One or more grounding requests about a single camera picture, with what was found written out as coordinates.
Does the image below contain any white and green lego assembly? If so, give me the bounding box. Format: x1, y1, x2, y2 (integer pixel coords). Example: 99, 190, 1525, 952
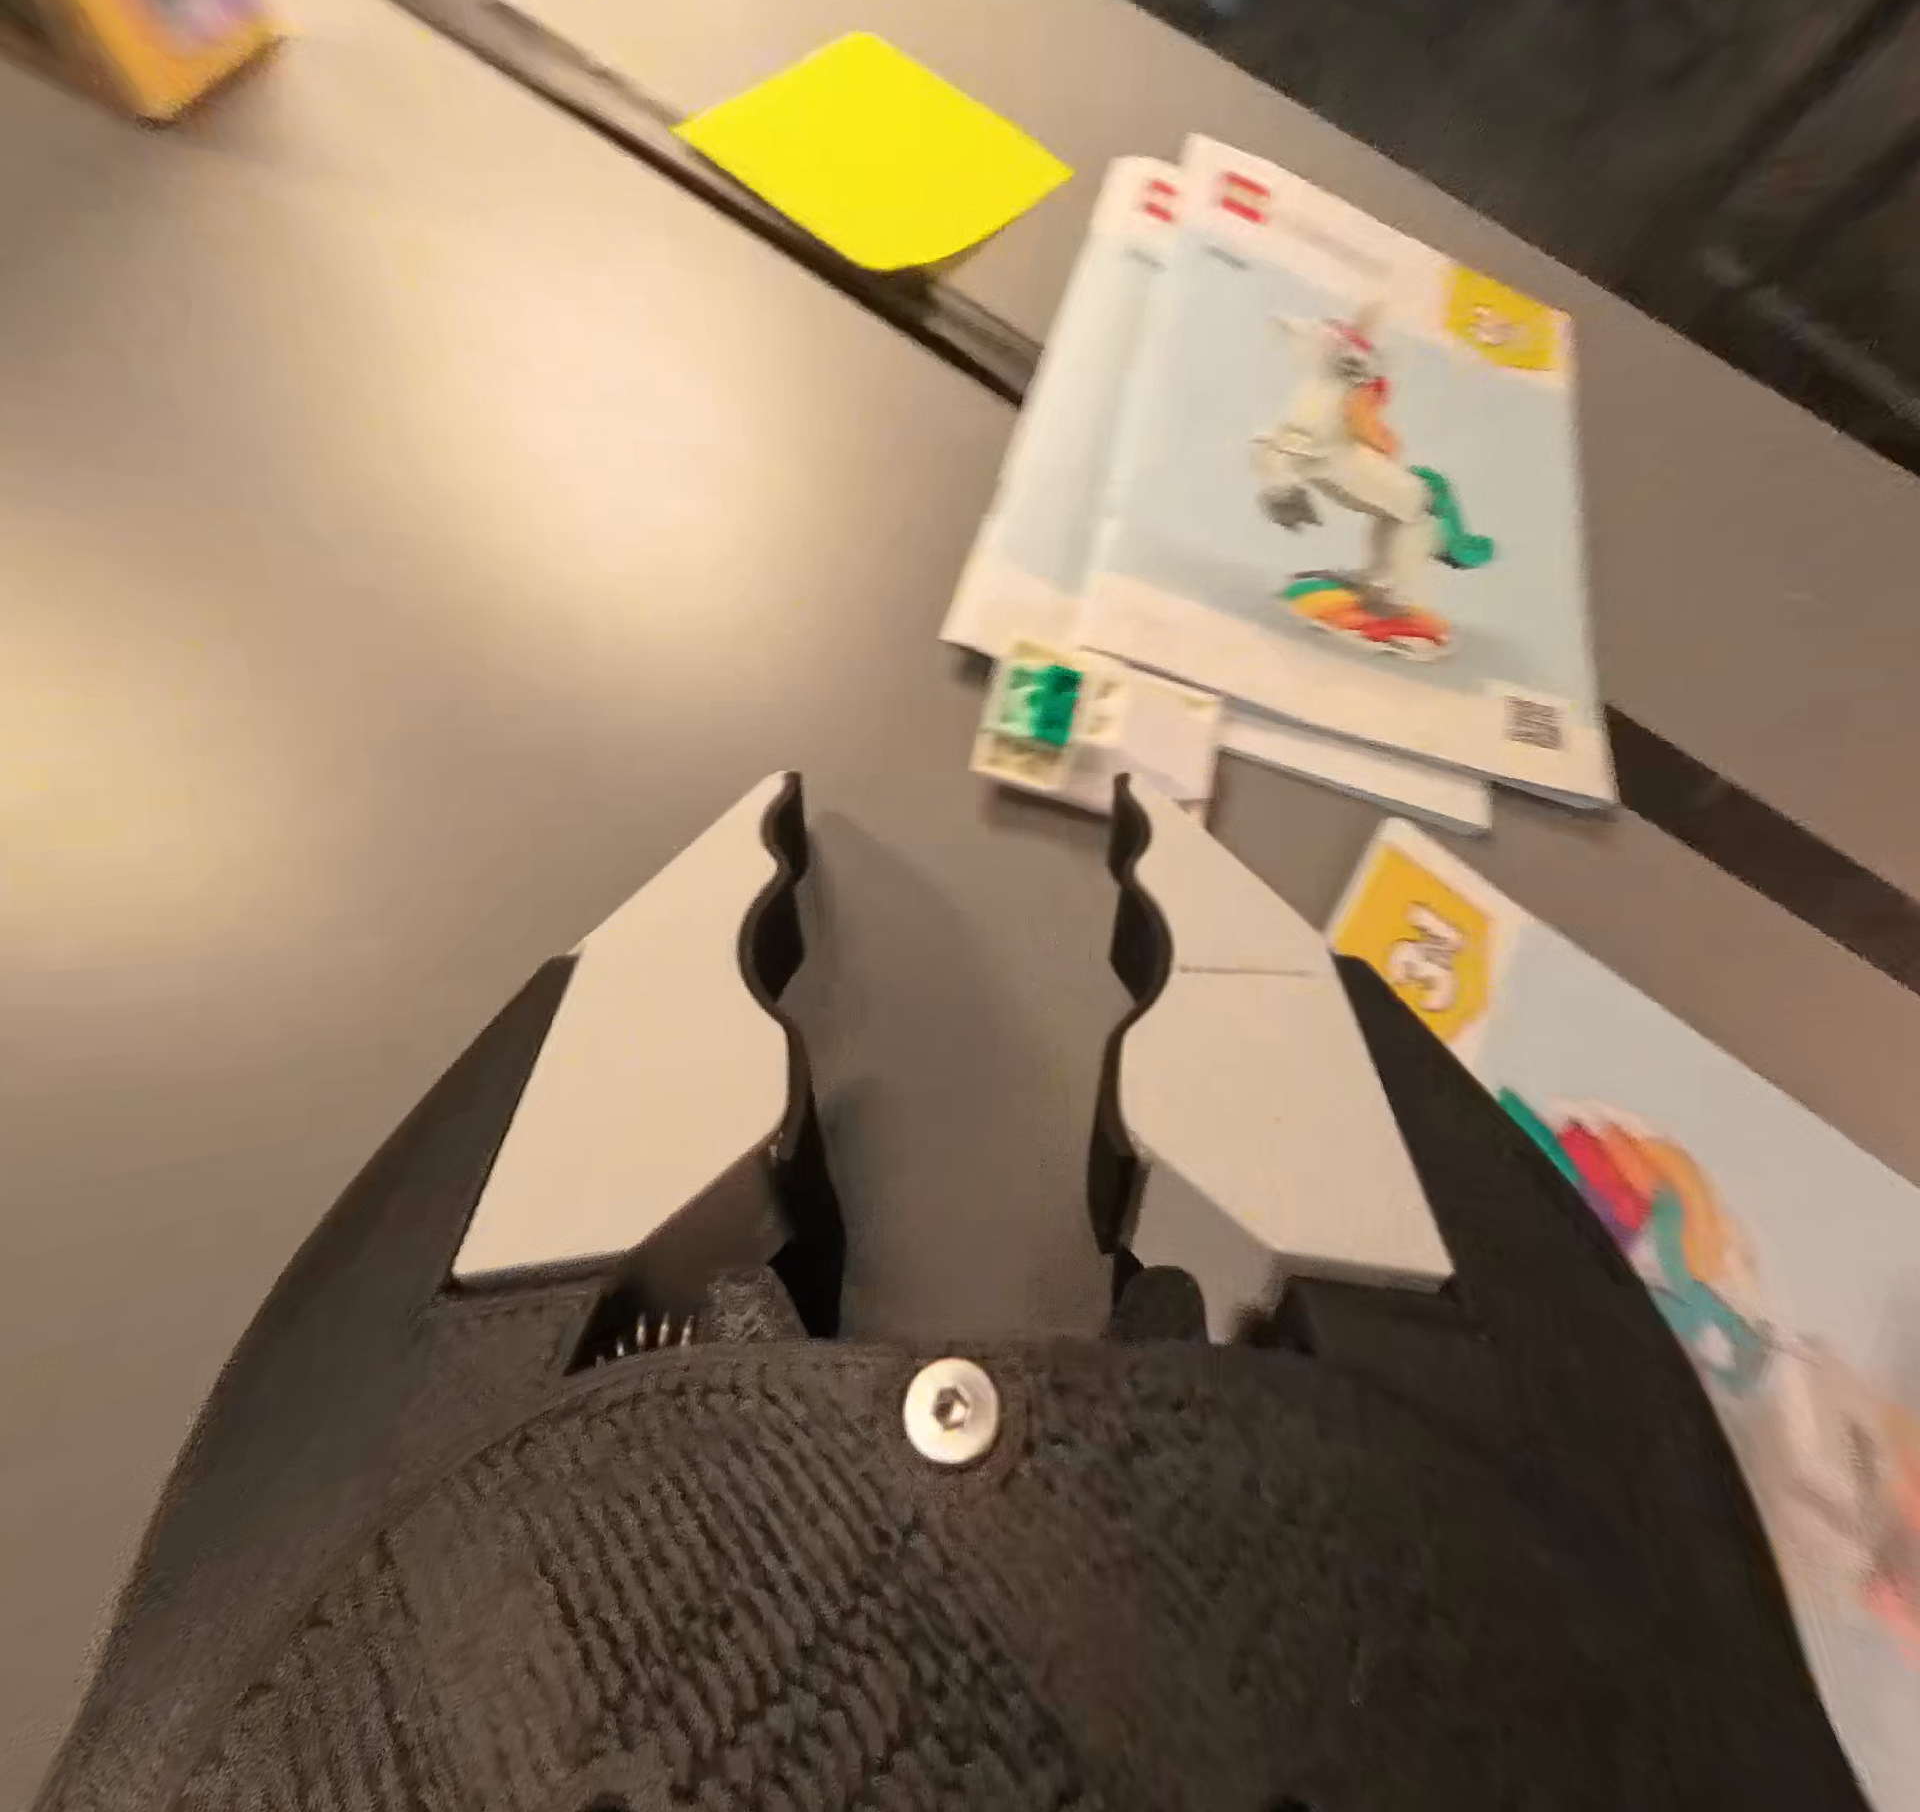
970, 643, 1126, 793

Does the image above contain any colourful instruction booklet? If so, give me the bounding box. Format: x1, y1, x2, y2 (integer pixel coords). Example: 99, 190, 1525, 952
1326, 818, 1920, 1812

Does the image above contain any yellow sticky note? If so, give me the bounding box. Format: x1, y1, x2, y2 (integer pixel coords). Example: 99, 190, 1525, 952
670, 31, 1077, 275

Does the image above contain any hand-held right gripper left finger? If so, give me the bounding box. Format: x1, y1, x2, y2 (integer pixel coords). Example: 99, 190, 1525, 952
452, 772, 836, 1339

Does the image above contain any unicorn instruction booklet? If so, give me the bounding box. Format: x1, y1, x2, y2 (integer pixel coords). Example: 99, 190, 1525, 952
939, 156, 1189, 652
1073, 131, 1619, 809

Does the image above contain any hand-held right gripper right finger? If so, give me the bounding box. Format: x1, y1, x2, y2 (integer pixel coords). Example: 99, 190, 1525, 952
1092, 775, 1457, 1346

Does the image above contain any white instruction booklet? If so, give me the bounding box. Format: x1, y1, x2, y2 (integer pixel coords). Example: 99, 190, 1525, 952
1213, 700, 1496, 834

